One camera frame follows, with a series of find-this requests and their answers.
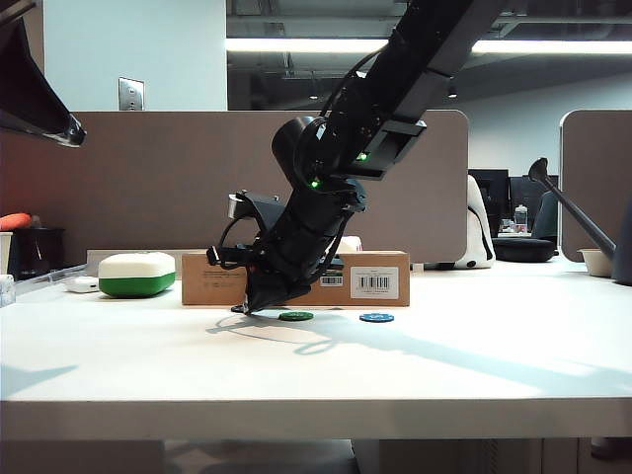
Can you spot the beige paper bowl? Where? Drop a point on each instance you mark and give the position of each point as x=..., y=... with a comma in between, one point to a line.
x=595, y=264

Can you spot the dark grey watering can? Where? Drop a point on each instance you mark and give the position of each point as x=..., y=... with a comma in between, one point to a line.
x=582, y=219

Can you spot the wide brown desk divider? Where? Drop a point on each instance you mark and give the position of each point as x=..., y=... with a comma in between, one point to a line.
x=148, y=178

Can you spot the green poker chip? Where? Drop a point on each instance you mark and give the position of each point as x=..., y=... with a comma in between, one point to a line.
x=296, y=316

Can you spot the narrow brown desk divider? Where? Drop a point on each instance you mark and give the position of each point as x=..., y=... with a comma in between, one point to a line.
x=597, y=187

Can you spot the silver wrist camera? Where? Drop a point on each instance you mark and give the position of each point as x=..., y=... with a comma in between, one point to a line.
x=242, y=205

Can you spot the beige paper cup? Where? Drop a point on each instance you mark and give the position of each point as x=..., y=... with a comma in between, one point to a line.
x=5, y=254

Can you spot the metal wall outlet plate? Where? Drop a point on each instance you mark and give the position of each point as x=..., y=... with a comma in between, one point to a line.
x=130, y=94

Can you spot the blue poker chip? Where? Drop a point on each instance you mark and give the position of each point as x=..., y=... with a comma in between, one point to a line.
x=376, y=317

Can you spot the dark office chair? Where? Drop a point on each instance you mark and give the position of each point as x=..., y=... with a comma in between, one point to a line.
x=543, y=212

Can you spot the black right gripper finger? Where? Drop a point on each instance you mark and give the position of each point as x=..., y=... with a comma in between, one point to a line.
x=286, y=293
x=257, y=293

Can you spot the black computer monitor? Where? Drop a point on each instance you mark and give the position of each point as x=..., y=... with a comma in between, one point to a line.
x=494, y=187

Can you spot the clear bottle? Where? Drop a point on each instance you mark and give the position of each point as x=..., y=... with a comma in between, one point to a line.
x=520, y=219

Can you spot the clear plastic box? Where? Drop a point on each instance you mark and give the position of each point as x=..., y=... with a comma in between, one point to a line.
x=7, y=291

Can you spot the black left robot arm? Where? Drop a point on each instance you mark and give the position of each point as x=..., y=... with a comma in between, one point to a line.
x=24, y=89

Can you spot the black padded pouch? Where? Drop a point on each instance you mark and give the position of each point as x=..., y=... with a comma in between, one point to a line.
x=523, y=249

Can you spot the orange cloth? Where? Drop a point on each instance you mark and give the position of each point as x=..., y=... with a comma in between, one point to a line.
x=15, y=220

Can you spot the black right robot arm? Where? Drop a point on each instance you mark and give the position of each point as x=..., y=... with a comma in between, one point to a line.
x=395, y=74

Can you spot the brown cardboard box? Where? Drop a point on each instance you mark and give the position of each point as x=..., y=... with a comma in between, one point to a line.
x=202, y=291

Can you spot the ceiling light strip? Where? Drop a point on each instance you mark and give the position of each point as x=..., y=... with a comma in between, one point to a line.
x=296, y=45

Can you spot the black jar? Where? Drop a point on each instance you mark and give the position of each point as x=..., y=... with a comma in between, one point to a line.
x=39, y=254

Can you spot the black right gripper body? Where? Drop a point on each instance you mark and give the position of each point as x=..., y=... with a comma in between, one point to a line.
x=306, y=232

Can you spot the white green mahjong tile box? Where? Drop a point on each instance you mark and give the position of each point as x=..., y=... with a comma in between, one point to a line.
x=135, y=271

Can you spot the small white adapter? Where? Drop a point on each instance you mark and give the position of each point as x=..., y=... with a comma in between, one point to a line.
x=81, y=285

